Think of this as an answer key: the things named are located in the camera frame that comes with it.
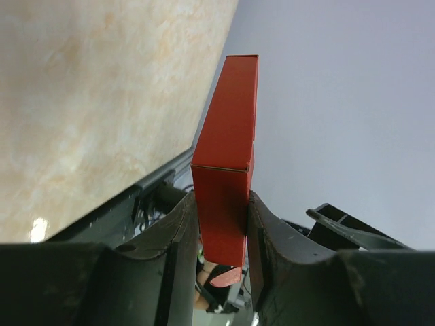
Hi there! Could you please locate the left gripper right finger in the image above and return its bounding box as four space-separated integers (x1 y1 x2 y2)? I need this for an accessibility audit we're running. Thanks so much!
247 193 434 325

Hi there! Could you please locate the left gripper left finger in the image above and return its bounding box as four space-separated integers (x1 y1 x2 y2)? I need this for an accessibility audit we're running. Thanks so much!
1 192 198 325

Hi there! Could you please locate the red paper box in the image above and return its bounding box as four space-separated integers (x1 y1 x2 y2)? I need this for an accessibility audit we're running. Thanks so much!
191 55 258 287

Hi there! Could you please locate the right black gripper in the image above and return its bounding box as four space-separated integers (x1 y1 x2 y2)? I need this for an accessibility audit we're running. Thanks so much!
284 203 411 251

